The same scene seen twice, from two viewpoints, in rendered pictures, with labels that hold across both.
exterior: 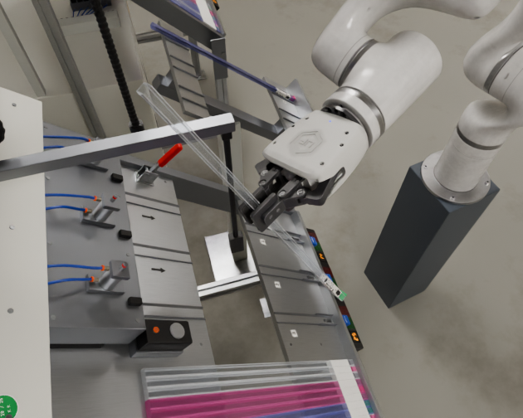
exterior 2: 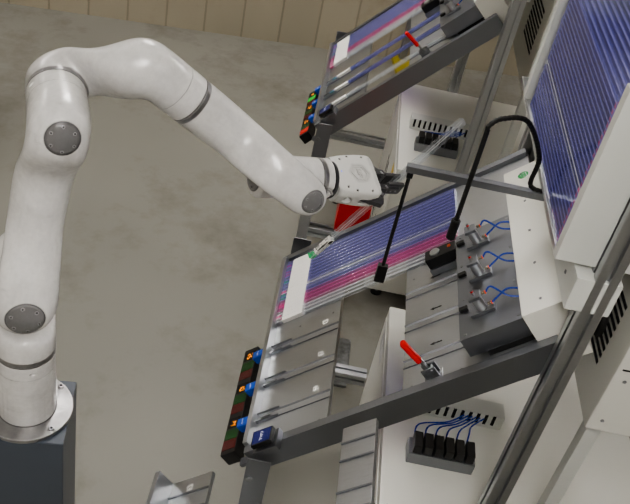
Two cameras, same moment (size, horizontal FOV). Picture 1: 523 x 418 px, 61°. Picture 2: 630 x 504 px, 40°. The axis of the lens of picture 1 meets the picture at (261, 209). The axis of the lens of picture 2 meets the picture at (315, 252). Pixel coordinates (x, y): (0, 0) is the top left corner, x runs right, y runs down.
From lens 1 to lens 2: 191 cm
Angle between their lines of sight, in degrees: 86
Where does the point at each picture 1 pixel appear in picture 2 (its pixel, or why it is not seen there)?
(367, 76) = (311, 163)
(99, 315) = (482, 230)
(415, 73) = not seen: hidden behind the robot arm
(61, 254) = (503, 245)
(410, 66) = not seen: hidden behind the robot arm
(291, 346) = (333, 311)
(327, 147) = (353, 160)
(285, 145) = (369, 182)
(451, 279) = not seen: outside the picture
